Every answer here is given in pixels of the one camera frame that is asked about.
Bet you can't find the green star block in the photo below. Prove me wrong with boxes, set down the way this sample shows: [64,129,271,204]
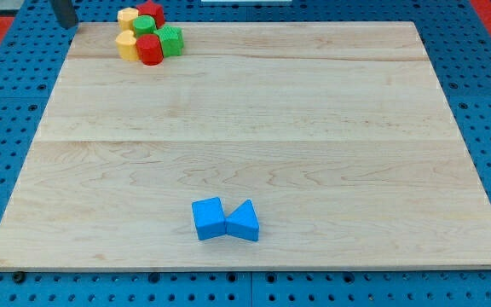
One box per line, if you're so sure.
[154,25,184,57]

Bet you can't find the yellow heart block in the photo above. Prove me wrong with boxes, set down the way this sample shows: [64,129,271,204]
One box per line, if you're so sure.
[115,30,139,61]

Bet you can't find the black cylindrical pointer tool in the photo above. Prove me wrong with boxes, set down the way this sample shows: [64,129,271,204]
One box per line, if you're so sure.
[49,0,78,29]

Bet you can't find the blue cube block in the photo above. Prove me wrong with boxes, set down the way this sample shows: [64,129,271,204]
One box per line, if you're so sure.
[192,197,226,240]

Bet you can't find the yellow hexagon block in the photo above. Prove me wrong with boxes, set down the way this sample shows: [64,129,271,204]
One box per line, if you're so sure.
[117,8,139,31]

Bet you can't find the blue triangular prism block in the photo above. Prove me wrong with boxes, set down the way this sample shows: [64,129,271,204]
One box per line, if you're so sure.
[226,200,260,241]

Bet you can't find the red cylinder block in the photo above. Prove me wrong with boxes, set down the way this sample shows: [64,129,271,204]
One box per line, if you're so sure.
[136,34,164,66]

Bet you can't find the green cylinder block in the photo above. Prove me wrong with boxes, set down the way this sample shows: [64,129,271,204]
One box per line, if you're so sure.
[132,14,156,38]

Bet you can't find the wooden board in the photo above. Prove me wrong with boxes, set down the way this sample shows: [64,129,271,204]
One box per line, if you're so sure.
[0,22,491,272]

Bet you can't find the red star block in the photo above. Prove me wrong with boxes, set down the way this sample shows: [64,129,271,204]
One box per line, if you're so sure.
[136,0,165,29]

